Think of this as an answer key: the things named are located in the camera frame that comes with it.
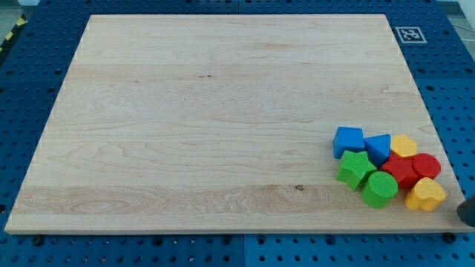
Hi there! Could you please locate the dark cylindrical pusher tip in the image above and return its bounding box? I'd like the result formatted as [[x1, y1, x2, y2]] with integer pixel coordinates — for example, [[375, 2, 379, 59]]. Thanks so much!
[[456, 195, 475, 227]]

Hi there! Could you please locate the yellow heart block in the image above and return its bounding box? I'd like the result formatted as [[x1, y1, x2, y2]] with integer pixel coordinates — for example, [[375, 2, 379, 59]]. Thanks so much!
[[404, 177, 447, 211]]

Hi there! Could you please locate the red star block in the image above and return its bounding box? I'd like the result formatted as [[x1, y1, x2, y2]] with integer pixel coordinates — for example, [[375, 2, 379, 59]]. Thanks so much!
[[379, 152, 419, 189]]

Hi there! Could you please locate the green star block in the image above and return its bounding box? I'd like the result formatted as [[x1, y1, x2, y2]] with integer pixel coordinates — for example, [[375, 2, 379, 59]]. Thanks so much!
[[336, 151, 377, 190]]

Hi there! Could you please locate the red cylinder block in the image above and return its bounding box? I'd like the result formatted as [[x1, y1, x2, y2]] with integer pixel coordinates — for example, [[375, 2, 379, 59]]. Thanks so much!
[[412, 153, 442, 179]]

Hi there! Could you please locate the green cylinder block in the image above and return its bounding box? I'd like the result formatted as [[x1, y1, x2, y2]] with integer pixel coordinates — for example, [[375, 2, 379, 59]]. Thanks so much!
[[361, 171, 399, 208]]

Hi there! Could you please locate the yellow hexagon block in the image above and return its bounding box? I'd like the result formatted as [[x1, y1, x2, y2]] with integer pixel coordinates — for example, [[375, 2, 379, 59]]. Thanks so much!
[[390, 134, 417, 157]]

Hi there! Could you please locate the blue triangle block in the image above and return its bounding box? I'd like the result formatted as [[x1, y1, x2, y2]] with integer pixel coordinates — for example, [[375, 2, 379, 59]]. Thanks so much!
[[364, 134, 391, 168]]

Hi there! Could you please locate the blue cube block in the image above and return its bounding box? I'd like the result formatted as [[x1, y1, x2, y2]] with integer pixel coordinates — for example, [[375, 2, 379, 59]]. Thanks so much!
[[332, 127, 365, 159]]

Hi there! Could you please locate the white fiducial marker tag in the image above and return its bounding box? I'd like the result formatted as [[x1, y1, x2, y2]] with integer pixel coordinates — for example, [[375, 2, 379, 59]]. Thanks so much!
[[396, 26, 427, 44]]

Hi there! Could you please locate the light wooden board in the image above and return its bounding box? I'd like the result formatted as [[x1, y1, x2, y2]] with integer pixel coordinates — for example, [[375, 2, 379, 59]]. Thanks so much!
[[5, 14, 468, 235]]

